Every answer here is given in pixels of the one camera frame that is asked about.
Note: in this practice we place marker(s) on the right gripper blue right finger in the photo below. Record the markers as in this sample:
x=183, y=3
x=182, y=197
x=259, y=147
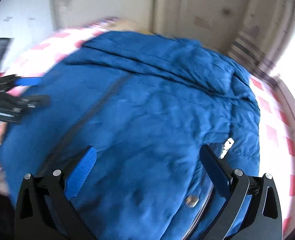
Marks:
x=217, y=170

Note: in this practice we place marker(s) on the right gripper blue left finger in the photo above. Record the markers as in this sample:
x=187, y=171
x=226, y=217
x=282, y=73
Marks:
x=79, y=172

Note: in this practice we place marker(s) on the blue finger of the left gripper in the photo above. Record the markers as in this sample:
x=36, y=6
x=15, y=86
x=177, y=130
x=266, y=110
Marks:
x=27, y=81

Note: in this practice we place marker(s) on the blue quilted puffer jacket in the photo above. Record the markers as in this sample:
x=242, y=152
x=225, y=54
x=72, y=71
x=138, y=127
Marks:
x=147, y=104

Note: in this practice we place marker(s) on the pink checkered bed quilt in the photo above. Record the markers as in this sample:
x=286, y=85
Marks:
x=277, y=148

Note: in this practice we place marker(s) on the white wardrobe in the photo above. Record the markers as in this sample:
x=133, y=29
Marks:
x=26, y=22

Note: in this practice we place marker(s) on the cream floral pillow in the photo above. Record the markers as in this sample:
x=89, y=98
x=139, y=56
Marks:
x=124, y=25

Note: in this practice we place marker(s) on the white wooden headboard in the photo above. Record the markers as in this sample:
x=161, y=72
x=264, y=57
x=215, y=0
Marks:
x=78, y=13

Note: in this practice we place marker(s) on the sailboat print curtain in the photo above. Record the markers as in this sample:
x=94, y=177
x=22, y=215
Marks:
x=263, y=37

